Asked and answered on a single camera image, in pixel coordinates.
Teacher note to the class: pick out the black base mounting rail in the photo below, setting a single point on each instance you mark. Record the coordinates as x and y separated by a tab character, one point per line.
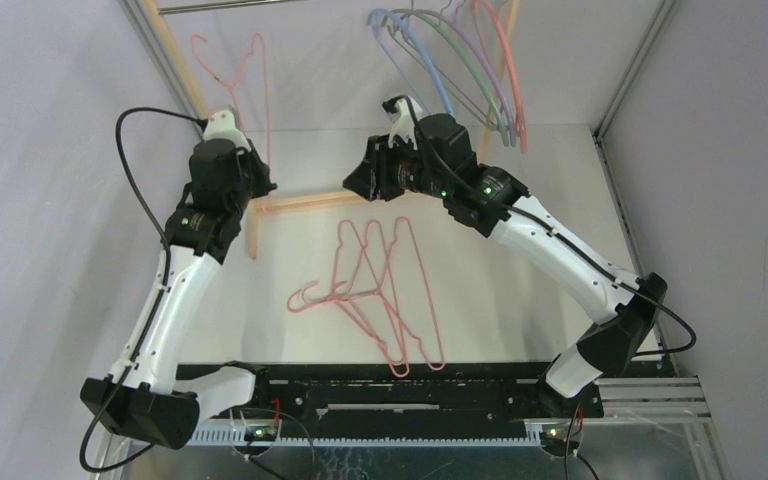
367	402

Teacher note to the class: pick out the pink hanger on rod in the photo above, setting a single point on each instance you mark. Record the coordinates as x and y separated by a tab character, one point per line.
507	62

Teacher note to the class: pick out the green plastic hanger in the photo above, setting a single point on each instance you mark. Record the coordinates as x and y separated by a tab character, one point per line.
451	87

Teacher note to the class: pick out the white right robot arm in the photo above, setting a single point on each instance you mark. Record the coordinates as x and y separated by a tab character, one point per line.
438	161

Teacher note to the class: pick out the blue plastic hanger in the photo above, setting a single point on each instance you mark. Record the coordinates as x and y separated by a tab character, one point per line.
377	19

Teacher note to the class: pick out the purple plastic hanger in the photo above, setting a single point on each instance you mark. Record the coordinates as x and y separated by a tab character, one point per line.
469	50

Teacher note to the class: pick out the wooden hanger rack frame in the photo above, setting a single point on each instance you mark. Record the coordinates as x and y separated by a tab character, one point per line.
181	77

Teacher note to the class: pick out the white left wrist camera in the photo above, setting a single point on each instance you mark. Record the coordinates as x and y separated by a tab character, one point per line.
223	123

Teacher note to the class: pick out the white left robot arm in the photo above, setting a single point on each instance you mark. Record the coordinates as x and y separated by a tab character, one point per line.
141	397

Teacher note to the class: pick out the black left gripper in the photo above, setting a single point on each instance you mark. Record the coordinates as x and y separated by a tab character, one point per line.
252	158

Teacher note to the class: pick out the metal hanging rod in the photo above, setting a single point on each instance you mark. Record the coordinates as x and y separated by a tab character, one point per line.
215	6

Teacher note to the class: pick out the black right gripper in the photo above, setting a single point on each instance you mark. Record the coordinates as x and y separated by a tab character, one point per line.
371	175

